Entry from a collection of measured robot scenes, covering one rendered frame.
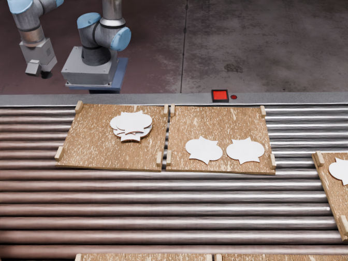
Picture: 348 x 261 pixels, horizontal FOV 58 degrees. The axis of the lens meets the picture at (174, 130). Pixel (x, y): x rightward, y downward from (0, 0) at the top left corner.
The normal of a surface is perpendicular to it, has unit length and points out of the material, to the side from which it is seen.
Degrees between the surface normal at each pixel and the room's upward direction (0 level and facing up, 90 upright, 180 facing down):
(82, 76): 90
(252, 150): 0
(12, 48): 0
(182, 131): 0
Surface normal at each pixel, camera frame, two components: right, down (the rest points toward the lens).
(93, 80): -0.06, 0.73
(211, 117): -0.02, -0.68
